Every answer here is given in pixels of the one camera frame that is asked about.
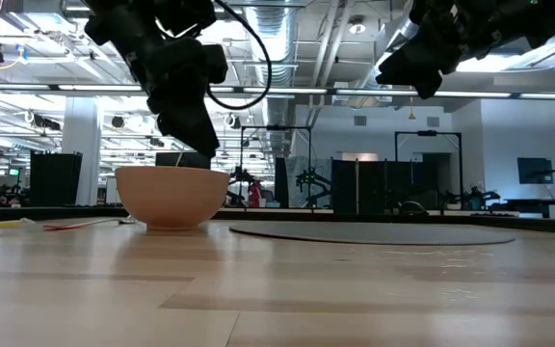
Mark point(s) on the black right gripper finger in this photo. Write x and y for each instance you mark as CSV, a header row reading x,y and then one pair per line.
x,y
429,87
405,65

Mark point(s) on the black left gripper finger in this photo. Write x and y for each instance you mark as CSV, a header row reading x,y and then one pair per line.
x,y
171,126
199,137

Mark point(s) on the beige round bowl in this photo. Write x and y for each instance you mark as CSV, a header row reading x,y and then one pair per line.
x,y
171,197

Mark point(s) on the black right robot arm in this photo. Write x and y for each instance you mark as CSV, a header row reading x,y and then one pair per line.
x,y
533,17

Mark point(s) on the background black robot arm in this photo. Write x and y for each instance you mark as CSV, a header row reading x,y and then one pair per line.
x,y
313,183

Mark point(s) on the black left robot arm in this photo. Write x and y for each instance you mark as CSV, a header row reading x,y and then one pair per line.
x,y
128,19

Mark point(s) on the black computer monitor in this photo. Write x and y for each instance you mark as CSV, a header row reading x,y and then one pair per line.
x,y
193,160

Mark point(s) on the round ceiling fixture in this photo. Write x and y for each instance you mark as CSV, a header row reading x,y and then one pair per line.
x,y
357,26

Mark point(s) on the red background object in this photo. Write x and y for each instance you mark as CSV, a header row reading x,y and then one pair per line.
x,y
255,194

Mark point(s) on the white building column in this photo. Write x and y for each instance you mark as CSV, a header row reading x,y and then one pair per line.
x,y
81,149

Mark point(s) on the long ceiling light bar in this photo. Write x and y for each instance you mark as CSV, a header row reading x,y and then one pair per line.
x,y
282,90

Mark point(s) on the black room partition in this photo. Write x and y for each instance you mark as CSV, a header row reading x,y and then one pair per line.
x,y
56,178

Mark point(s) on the round grey placemat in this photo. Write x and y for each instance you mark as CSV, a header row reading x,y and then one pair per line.
x,y
374,233

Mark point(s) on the green exit sign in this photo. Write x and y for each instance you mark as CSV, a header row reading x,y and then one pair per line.
x,y
14,172

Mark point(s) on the silver ceiling air duct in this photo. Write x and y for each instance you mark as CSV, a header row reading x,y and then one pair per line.
x,y
275,43

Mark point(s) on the wall mounted dark screen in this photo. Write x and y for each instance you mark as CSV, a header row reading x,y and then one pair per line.
x,y
534,170

